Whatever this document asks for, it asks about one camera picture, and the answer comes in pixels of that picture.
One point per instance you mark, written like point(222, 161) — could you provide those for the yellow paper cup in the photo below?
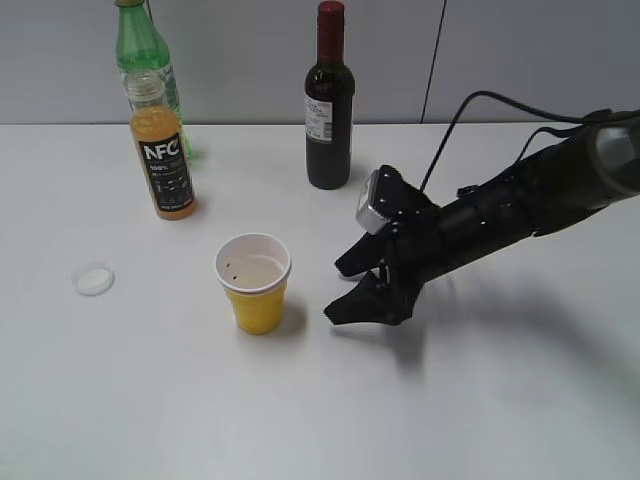
point(254, 269)

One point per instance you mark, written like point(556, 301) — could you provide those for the dark red wine bottle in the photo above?
point(329, 90)

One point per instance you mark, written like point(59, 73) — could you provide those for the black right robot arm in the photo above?
point(561, 185)

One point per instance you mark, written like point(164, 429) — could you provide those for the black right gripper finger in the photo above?
point(370, 301)
point(365, 255)

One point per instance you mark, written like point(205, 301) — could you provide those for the NFC orange juice bottle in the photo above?
point(158, 139)

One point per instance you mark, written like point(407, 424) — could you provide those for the green plastic soda bottle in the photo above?
point(141, 48)

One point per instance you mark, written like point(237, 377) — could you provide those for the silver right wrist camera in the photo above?
point(367, 216)

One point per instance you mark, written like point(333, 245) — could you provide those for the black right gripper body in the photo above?
point(423, 241)

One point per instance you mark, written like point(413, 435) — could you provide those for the clear white bottle cap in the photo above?
point(93, 279)

